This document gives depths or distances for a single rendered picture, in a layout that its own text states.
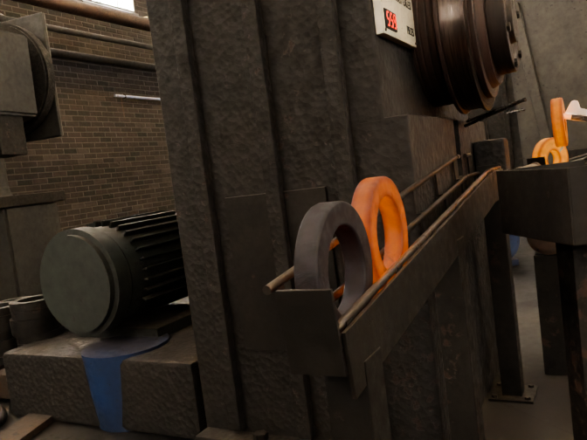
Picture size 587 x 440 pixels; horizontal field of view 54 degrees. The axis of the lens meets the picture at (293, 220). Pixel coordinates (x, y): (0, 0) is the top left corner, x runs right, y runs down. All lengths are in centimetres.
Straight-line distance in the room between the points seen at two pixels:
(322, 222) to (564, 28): 392
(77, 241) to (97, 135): 687
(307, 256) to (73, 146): 798
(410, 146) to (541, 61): 326
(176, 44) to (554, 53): 331
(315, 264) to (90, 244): 145
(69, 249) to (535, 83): 341
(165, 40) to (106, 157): 732
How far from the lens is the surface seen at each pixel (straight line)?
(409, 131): 135
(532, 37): 460
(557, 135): 199
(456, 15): 162
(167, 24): 171
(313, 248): 69
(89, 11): 835
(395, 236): 99
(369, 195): 87
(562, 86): 450
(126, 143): 931
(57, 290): 222
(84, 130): 878
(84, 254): 208
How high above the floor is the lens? 77
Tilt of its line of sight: 5 degrees down
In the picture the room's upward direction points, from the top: 7 degrees counter-clockwise
